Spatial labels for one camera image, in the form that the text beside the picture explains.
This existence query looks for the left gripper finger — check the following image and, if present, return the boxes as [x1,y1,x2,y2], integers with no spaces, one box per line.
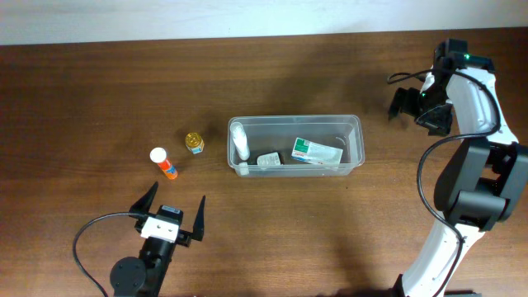
[192,196,205,241]
[129,181,158,219]

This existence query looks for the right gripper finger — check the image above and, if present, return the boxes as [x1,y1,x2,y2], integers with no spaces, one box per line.
[415,103,453,136]
[388,87,421,120]

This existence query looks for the orange tablet tube white cap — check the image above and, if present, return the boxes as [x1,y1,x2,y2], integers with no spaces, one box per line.
[149,147,178,180]

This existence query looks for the small gold-lid jar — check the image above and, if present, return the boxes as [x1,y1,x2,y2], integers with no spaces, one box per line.
[185,132,205,154]

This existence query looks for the dark bottle white cap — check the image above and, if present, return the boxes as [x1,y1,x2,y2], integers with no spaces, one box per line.
[238,152,284,176]

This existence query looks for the white spray bottle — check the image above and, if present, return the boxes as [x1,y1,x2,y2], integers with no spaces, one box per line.
[230,122,250,161]

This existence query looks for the white green medicine box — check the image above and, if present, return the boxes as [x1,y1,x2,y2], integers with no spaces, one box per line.
[291,138,343,166]

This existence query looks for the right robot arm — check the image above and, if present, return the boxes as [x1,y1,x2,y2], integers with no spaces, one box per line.
[388,39,527,296]

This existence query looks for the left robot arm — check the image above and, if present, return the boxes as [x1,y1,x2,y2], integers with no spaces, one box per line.
[110,183,206,297]

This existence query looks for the clear plastic container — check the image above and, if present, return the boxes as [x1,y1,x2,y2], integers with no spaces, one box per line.
[227,115,365,177]

